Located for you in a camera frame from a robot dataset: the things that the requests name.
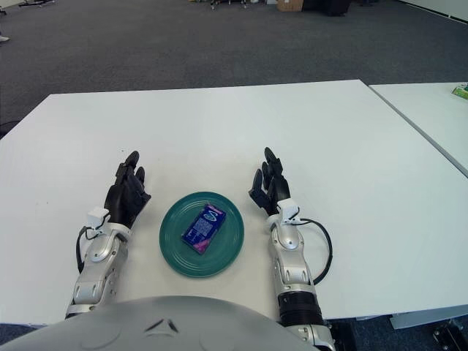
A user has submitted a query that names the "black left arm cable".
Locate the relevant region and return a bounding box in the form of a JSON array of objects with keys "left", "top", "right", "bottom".
[{"left": 75, "top": 224, "right": 110, "bottom": 275}]

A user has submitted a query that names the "blue gum pack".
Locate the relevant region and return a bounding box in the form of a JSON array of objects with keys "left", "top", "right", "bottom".
[{"left": 181, "top": 204, "right": 227, "bottom": 254}]

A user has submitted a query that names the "grey robot torso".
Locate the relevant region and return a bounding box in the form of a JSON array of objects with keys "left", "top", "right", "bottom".
[{"left": 0, "top": 295, "right": 312, "bottom": 351}]

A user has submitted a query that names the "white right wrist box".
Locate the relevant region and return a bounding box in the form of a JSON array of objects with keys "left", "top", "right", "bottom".
[{"left": 278, "top": 200, "right": 301, "bottom": 224}]

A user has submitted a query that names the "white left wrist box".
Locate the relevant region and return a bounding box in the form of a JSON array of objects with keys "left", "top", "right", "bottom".
[{"left": 86, "top": 206, "right": 110, "bottom": 231}]

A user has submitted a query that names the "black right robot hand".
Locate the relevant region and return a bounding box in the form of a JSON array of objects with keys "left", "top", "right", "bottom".
[{"left": 248, "top": 146, "right": 293, "bottom": 216}]

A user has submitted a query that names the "green round plate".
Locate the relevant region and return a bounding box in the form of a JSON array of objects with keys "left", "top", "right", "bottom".
[{"left": 159, "top": 191, "right": 245, "bottom": 281}]

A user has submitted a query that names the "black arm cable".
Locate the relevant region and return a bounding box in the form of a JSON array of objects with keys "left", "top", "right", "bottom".
[
  {"left": 292, "top": 217, "right": 333, "bottom": 285},
  {"left": 75, "top": 224, "right": 110, "bottom": 275}
]

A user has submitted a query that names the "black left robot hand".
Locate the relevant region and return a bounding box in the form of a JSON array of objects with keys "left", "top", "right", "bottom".
[{"left": 104, "top": 150, "right": 152, "bottom": 227}]

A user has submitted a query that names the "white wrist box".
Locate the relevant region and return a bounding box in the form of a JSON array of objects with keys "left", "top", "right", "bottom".
[
  {"left": 86, "top": 206, "right": 110, "bottom": 231},
  {"left": 278, "top": 200, "right": 301, "bottom": 224}
]

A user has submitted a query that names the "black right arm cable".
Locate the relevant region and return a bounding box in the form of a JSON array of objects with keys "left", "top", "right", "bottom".
[{"left": 292, "top": 217, "right": 333, "bottom": 285}]

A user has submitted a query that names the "black cabinet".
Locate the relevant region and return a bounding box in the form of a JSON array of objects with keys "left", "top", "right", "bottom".
[{"left": 302, "top": 0, "right": 350, "bottom": 16}]

